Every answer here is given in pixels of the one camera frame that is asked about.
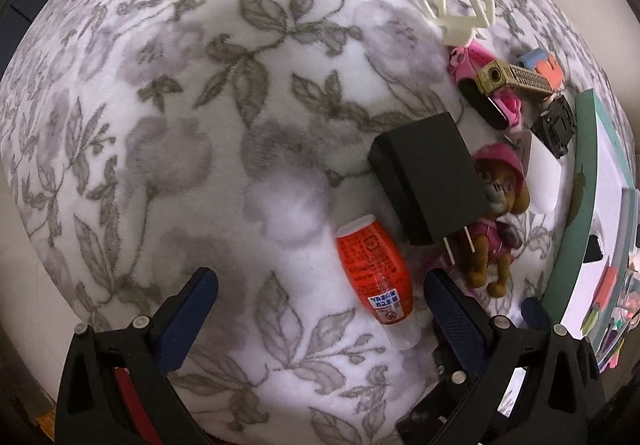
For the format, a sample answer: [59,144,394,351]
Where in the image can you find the pile of colourful clips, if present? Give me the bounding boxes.
[582,265,640,371]

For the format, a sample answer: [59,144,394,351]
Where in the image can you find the puppy figure toy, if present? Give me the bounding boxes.
[450,142,533,300]

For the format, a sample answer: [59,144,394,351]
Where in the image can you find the black power adapter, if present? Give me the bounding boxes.
[367,111,493,271]

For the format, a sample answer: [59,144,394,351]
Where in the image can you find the teal box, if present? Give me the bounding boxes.
[542,87,640,341]

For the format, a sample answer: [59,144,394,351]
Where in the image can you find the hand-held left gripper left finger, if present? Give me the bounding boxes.
[55,267,219,445]

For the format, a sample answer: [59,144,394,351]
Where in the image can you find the orange label bottle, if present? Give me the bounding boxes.
[334,214,423,352]

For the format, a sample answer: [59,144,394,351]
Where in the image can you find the grey floral blanket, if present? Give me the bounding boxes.
[0,0,632,445]

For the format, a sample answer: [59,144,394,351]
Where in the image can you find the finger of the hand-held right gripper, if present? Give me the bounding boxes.
[395,350,501,445]
[520,297,553,331]

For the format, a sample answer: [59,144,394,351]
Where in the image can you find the orange and blue toy car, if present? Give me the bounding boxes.
[517,49,566,90]

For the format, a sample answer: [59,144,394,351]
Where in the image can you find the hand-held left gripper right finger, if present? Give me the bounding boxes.
[424,269,607,445]

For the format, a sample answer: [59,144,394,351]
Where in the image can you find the black toy car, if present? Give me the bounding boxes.
[530,95,578,158]

